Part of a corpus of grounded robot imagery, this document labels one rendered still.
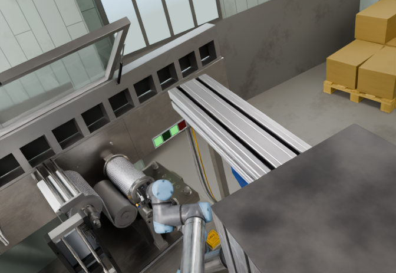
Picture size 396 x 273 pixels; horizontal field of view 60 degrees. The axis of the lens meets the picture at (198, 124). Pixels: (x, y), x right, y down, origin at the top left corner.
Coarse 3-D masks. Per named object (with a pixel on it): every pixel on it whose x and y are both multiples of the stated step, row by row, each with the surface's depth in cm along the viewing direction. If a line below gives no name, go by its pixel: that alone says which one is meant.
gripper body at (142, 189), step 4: (148, 180) 141; (152, 180) 146; (144, 184) 139; (148, 184) 145; (140, 188) 144; (144, 188) 141; (140, 192) 143; (144, 192) 144; (144, 196) 143; (144, 200) 146; (148, 200) 144
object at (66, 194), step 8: (48, 168) 154; (56, 168) 153; (40, 176) 151; (48, 176) 152; (56, 176) 151; (64, 176) 146; (48, 184) 145; (56, 184) 146; (64, 184) 145; (72, 184) 142; (56, 192) 140; (64, 192) 138; (72, 192) 140; (80, 192) 136; (56, 200) 138; (64, 200) 137; (72, 200) 134; (80, 200) 136; (64, 208) 133
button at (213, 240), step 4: (212, 232) 171; (216, 232) 171; (208, 236) 170; (212, 236) 169; (216, 236) 169; (208, 240) 168; (212, 240) 168; (216, 240) 167; (208, 244) 168; (212, 244) 166; (216, 244) 167; (212, 248) 166
